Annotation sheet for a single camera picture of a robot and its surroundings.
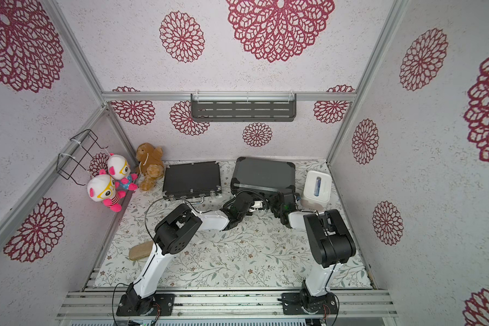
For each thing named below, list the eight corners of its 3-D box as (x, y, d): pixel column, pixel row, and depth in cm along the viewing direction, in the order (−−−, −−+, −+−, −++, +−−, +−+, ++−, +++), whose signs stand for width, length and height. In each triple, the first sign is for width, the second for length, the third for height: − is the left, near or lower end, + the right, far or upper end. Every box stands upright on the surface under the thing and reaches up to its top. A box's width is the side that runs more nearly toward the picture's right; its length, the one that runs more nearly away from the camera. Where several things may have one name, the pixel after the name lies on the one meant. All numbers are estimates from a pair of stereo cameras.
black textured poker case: (164, 201, 105) (160, 195, 101) (169, 171, 118) (166, 164, 114) (221, 196, 107) (220, 190, 103) (220, 167, 120) (219, 160, 116)
